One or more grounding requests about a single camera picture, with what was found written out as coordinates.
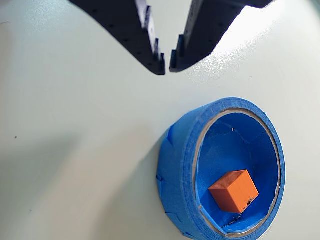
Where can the orange cube block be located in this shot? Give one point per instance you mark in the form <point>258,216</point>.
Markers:
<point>235,192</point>

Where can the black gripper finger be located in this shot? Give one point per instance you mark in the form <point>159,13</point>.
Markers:
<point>125,27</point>
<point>205,30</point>

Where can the blue tape roll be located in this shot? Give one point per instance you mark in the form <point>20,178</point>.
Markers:
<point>185,150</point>

